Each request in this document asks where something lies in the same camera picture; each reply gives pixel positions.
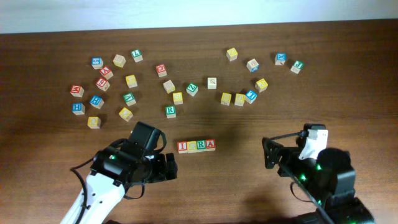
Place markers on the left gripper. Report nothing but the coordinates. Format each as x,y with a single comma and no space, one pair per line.
162,173

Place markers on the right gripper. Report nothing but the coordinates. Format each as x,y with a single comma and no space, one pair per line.
290,154

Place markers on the red I block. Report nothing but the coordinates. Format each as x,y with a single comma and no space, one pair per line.
182,147

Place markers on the yellow C block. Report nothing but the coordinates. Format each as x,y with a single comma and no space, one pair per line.
191,146

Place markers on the green r block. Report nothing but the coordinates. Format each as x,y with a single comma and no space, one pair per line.
201,145
170,112

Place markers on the red a block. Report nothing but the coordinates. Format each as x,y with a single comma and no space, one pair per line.
106,72
210,145

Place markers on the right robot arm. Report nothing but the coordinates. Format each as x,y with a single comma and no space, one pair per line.
324,174

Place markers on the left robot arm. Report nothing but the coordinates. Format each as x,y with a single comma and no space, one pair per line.
106,178

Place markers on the yellow O block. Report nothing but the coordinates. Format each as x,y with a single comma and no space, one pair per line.
126,114

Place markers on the blue I block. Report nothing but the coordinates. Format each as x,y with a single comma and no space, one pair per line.
250,96

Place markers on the yellow E block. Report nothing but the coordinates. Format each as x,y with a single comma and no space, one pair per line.
239,99

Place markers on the green V block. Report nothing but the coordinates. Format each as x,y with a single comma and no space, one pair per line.
129,99

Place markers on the yellow block right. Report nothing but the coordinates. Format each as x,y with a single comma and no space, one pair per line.
261,85

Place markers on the plain wood block centre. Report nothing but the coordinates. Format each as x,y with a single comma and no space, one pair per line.
169,86

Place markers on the yellow block lower left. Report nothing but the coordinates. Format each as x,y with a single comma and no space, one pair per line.
94,122

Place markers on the green Z block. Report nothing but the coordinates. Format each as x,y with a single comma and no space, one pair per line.
192,89

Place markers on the yellow S block tilted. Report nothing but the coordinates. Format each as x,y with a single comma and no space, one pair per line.
226,99

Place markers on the yellow block upper left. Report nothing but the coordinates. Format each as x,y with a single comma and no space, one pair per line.
131,81

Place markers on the blue H block tilted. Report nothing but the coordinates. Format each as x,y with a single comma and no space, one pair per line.
96,102

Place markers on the green J block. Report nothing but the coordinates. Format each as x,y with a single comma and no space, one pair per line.
297,66

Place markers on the red Q block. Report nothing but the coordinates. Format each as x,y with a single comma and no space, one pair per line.
161,70

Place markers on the plain block blue side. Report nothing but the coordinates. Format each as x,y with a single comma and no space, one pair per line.
252,65

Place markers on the blue X block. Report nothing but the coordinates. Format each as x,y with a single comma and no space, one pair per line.
280,58

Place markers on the red 6 block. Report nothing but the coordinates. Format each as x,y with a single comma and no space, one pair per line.
102,84

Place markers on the plain yellow-sided block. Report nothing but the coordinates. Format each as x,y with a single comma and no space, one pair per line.
119,60

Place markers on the green L block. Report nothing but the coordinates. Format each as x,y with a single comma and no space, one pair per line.
137,55

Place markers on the red M block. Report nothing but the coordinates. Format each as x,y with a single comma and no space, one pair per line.
77,91

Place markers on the yellow block top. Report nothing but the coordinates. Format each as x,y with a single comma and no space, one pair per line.
231,54

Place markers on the blue S block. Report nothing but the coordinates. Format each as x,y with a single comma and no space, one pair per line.
97,63

